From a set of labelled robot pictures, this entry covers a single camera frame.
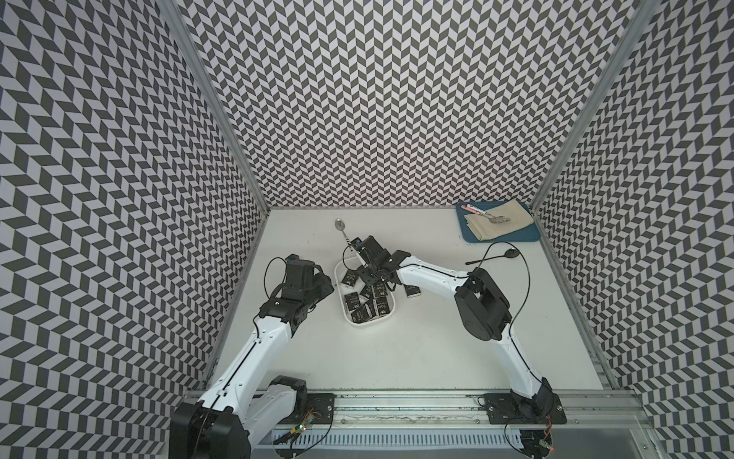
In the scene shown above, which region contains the black pocket tissue pack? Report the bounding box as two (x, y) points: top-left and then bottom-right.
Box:
(403, 285), (422, 298)
(343, 292), (361, 312)
(372, 280), (388, 298)
(340, 269), (359, 287)
(374, 296), (391, 317)
(359, 286), (375, 300)
(350, 305), (375, 324)

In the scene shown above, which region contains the white plastic storage box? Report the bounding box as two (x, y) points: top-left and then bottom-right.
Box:
(334, 261), (397, 327)

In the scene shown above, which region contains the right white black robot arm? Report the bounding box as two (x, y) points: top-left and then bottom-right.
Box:
(349, 236), (554, 424)

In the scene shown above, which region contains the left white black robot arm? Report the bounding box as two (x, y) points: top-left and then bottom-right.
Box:
(168, 254), (335, 458)

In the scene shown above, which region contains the beige folded cloth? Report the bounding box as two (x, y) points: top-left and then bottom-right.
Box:
(464, 200), (533, 241)

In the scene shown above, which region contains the black spoon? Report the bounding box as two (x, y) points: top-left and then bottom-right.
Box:
(464, 248), (520, 266)

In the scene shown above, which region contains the teal tray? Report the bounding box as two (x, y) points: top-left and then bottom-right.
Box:
(455, 200), (540, 244)

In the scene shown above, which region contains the silver spoon patterned handle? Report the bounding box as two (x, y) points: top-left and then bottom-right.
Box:
(335, 218), (351, 247)

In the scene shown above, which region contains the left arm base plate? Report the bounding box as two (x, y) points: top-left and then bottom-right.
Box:
(278, 392), (336, 426)

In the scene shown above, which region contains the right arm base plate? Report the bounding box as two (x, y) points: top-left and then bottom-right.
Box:
(479, 392), (568, 426)

